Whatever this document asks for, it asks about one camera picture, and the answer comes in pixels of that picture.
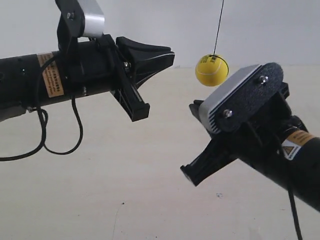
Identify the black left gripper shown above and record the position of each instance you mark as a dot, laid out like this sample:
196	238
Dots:
95	67

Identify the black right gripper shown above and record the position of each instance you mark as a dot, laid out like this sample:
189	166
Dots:
257	142

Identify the yellow tennis ball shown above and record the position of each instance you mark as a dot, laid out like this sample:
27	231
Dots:
211	70

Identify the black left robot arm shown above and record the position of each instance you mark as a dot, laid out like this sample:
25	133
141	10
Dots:
30	78

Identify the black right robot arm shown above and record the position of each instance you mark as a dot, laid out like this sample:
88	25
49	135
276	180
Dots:
303	152

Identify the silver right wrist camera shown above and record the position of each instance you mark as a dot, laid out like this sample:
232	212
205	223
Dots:
240	97

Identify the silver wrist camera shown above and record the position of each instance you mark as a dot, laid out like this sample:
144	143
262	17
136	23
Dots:
240	97
78	18

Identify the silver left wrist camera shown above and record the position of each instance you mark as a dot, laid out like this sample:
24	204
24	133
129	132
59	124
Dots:
78	18

